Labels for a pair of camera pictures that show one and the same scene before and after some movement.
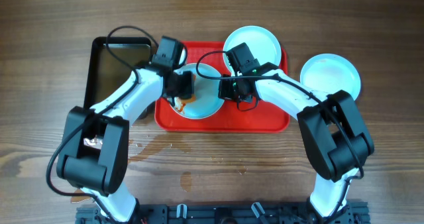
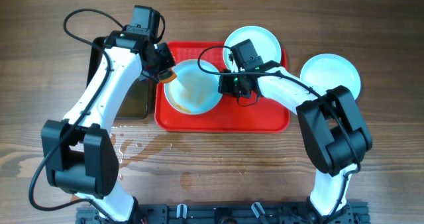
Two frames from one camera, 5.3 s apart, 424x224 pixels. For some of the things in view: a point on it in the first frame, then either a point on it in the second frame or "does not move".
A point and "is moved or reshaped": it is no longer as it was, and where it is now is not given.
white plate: (262, 44) does not move
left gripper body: (182, 84) to (162, 61)
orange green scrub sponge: (185, 101) is moved or reshaped
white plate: (329, 73) does not move
